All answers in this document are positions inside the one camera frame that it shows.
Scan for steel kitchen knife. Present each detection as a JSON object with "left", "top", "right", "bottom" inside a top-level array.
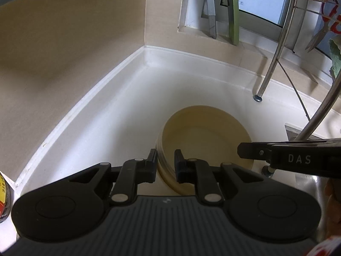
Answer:
[{"left": 203, "top": 0, "right": 218, "bottom": 39}]

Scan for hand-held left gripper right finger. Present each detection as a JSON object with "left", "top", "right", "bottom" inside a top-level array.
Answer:
[{"left": 174, "top": 149, "right": 267, "bottom": 205}]

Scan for cream plastic bowl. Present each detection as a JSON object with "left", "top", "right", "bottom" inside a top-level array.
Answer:
[
  {"left": 156, "top": 149, "right": 198, "bottom": 196},
  {"left": 159, "top": 105, "right": 252, "bottom": 172}
]

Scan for green cloth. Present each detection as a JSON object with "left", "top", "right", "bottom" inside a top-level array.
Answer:
[{"left": 329, "top": 39, "right": 341, "bottom": 78}]

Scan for red handled scissors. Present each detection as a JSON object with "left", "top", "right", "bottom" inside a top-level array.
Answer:
[{"left": 305, "top": 0, "right": 341, "bottom": 53}]

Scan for green cutting board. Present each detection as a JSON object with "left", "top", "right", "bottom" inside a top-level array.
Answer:
[{"left": 221, "top": 0, "right": 241, "bottom": 46}]

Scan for window pane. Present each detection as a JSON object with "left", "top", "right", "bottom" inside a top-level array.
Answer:
[{"left": 238, "top": 0, "right": 293, "bottom": 29}]

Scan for person's right hand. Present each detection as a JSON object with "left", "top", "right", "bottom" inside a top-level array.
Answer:
[{"left": 324, "top": 177, "right": 341, "bottom": 235}]

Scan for metal dish rack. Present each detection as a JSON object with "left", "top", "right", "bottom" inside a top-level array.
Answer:
[{"left": 252, "top": 0, "right": 341, "bottom": 142}]

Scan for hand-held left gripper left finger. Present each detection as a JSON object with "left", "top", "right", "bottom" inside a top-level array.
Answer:
[{"left": 68, "top": 149, "right": 158, "bottom": 203}]

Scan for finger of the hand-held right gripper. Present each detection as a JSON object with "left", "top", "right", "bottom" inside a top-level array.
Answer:
[{"left": 237, "top": 140, "right": 275, "bottom": 166}]

